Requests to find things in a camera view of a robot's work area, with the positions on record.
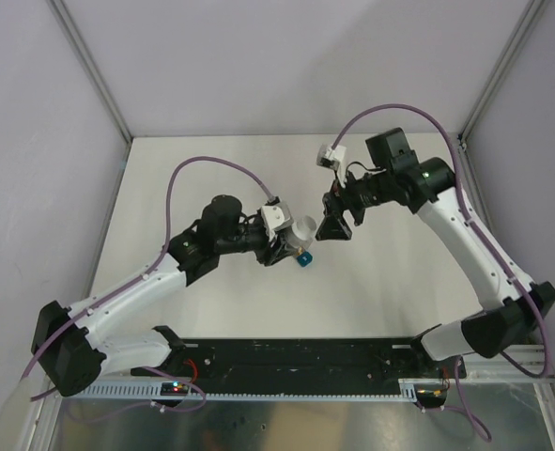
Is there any left aluminium frame post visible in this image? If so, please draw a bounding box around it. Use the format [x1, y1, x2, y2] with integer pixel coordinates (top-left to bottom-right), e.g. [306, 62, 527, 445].
[46, 0, 132, 145]

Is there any grey slotted cable duct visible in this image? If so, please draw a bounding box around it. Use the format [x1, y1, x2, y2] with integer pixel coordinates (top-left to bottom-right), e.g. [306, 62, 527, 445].
[73, 379, 445, 403]

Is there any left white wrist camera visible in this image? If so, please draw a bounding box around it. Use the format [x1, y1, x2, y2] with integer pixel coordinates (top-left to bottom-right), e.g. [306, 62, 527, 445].
[260, 197, 294, 241]

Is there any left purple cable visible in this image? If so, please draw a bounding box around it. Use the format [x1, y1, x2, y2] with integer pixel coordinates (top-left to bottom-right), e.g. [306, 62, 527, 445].
[21, 157, 278, 403]

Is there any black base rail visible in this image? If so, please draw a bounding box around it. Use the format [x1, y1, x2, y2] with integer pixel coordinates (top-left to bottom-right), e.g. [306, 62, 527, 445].
[159, 337, 466, 395]

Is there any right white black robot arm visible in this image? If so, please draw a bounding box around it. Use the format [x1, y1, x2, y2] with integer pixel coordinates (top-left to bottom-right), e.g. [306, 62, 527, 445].
[316, 128, 555, 377]

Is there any white pill bottle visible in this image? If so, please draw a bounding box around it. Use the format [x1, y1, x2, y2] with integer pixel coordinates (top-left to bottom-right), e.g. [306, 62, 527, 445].
[285, 215, 317, 253]

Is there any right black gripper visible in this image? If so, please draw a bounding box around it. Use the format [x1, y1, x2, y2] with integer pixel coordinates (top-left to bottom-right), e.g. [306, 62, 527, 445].
[316, 165, 393, 241]

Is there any blue pill box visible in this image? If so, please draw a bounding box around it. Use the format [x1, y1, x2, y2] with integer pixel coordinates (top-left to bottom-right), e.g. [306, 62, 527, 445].
[296, 251, 313, 268]

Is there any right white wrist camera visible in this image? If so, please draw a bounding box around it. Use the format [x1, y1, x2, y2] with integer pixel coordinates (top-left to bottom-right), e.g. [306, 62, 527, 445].
[316, 145, 348, 186]

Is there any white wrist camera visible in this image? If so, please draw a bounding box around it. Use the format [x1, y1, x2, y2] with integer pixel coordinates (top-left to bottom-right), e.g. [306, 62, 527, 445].
[260, 197, 294, 241]
[316, 145, 348, 186]

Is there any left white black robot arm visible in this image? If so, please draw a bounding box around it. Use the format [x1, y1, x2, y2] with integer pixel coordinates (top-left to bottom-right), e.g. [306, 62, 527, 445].
[31, 194, 296, 397]

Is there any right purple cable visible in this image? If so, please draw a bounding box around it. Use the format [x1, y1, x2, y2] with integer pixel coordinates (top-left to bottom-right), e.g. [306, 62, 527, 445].
[331, 103, 555, 377]

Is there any right aluminium frame post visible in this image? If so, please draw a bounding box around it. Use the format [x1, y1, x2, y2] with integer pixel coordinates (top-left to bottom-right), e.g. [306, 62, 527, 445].
[457, 0, 548, 145]

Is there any purple cable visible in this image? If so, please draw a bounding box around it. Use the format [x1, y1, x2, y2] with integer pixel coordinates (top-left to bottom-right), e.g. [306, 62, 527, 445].
[21, 157, 278, 403]
[331, 103, 555, 377]

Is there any aluminium frame crossbar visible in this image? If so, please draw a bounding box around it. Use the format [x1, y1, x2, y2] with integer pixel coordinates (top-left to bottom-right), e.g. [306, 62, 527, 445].
[463, 345, 546, 381]

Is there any aluminium frame post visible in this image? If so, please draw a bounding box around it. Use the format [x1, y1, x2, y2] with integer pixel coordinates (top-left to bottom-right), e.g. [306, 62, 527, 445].
[457, 0, 548, 145]
[46, 0, 132, 145]

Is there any white bottle cap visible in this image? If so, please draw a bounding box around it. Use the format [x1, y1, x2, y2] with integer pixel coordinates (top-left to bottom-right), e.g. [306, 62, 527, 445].
[291, 215, 317, 241]

